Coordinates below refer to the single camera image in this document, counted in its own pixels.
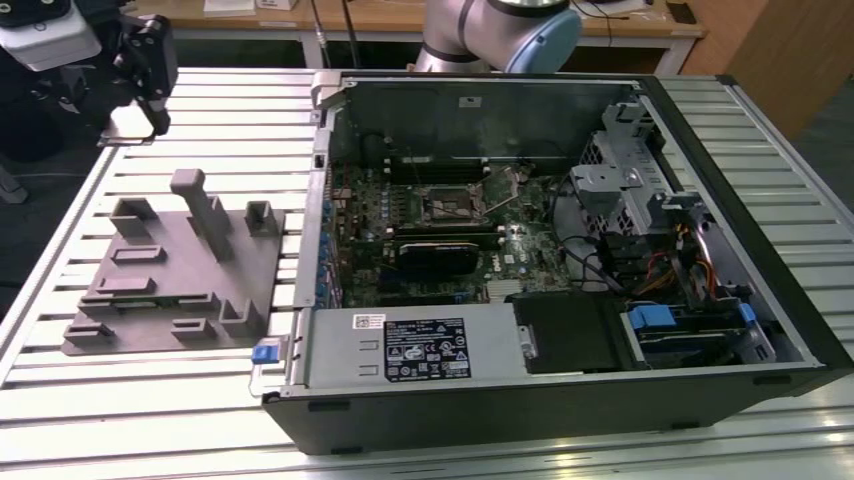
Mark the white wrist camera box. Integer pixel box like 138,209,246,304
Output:
0,0,103,72

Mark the blue disk carrier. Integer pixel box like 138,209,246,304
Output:
626,303,760,351

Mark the wooden desk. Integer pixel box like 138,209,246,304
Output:
99,0,709,66

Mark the silver metal drive cage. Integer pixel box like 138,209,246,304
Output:
570,99,675,239

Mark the grey chair base leg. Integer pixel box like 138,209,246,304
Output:
0,164,30,205

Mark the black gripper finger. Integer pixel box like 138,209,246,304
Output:
130,13,179,137
111,49,134,109

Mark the black plastic shroud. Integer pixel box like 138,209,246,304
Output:
511,292,633,375

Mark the grey plastic parts rack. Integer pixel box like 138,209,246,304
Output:
60,168,289,357

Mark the black graphics card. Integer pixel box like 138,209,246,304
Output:
394,240,481,277

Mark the yellow wire bundle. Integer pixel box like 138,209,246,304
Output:
633,272,680,297

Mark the silver power supply box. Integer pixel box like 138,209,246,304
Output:
303,304,529,389

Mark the orange flat cable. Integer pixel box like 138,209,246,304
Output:
692,254,722,302

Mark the black hanging cable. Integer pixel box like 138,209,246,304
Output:
341,0,359,69
313,0,333,69

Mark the thin metal locking lever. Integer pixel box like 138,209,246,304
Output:
483,194,526,216

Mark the grey case handle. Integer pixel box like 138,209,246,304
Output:
310,69,357,110

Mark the black open PC case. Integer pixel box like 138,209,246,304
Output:
247,64,854,457

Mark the wooden cabinet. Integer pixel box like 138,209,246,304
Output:
684,0,854,139

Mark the green motherboard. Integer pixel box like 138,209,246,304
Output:
323,158,582,307

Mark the metal socket cover frame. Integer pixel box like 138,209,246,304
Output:
490,167,526,201

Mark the blue case latch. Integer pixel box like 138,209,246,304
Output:
251,337,283,364

